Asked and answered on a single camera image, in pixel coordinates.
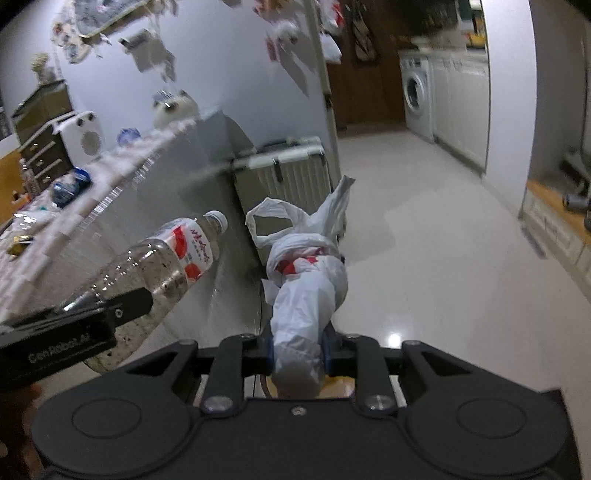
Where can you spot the low cabinet with wooden top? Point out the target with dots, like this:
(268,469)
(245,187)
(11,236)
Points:
(554,230)

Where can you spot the white plastic bag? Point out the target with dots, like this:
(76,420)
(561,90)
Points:
(300,300)

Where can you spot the white kitchen base cabinets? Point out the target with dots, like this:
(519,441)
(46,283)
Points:
(461,110)

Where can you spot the glass fish tank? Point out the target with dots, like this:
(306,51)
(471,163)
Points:
(41,106)

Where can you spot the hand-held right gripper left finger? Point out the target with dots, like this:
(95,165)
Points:
(269,350)

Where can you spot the small golden wrapper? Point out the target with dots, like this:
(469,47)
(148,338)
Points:
(21,243)

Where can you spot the clear plastic bottle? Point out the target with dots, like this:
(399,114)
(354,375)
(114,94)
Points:
(161,258)

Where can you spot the white washing machine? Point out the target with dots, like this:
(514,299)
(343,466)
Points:
(415,92)

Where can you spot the grey cylindrical device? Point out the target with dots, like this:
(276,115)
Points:
(577,202)

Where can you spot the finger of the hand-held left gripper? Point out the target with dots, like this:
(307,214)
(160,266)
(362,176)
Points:
(131,307)

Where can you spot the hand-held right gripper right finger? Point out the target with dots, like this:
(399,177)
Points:
(328,355)

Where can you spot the white fan heater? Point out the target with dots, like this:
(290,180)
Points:
(83,136)

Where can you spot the upright water bottle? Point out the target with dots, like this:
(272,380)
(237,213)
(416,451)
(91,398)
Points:
(27,177)

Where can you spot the wall photo collage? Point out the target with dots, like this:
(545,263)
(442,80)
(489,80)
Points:
(92,14)

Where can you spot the cream ribbed suitcase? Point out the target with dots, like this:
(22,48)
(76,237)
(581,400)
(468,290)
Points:
(295,180)

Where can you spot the brown wooden door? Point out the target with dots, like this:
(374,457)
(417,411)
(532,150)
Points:
(364,92)

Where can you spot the yellow trash bin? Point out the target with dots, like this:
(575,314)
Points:
(339,385)

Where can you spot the vase with dried flowers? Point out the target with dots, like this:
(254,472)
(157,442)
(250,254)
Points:
(41,67)

